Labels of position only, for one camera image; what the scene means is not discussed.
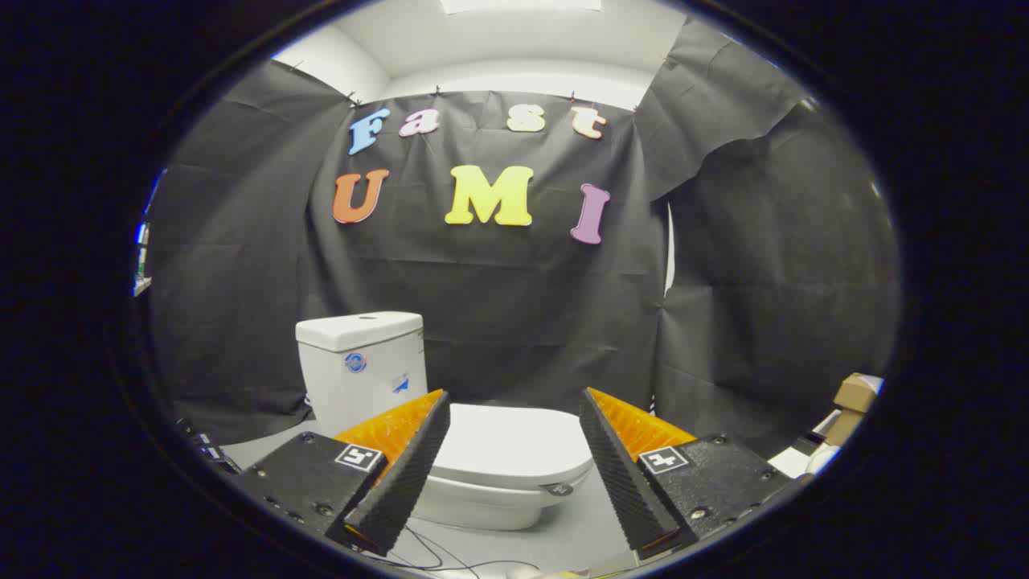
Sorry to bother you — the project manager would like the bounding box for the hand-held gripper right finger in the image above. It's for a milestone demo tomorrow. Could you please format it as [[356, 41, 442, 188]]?
[[578, 387, 805, 562]]

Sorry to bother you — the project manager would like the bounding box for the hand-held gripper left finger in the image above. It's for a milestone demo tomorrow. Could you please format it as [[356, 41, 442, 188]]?
[[233, 389, 452, 557]]

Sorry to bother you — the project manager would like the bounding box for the white toilet lid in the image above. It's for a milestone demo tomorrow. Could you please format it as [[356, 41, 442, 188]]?
[[433, 404, 595, 488]]

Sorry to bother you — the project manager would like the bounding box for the white toilet bowl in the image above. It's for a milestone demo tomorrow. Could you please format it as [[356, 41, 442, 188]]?
[[412, 469, 592, 532]]

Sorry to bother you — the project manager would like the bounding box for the black backdrop cloth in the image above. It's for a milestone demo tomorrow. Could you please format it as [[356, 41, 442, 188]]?
[[149, 16, 901, 461]]

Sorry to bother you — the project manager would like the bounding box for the brown cardboard box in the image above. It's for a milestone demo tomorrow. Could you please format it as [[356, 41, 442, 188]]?
[[824, 373, 885, 448]]

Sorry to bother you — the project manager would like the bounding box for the thin black cable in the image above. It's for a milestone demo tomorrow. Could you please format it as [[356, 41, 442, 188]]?
[[358, 523, 541, 577]]

